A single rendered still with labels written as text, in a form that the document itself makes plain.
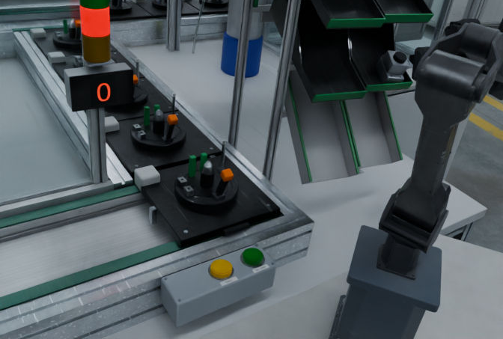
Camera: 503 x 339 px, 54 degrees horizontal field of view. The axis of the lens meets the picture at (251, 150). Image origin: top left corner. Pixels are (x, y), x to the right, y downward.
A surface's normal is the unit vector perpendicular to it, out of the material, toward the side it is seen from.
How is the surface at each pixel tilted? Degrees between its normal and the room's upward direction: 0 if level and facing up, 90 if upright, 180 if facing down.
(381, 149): 45
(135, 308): 90
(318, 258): 0
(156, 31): 90
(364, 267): 0
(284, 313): 0
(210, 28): 90
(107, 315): 90
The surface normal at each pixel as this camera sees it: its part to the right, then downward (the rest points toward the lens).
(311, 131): 0.36, -0.24
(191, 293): 0.11, -0.85
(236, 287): 0.54, 0.49
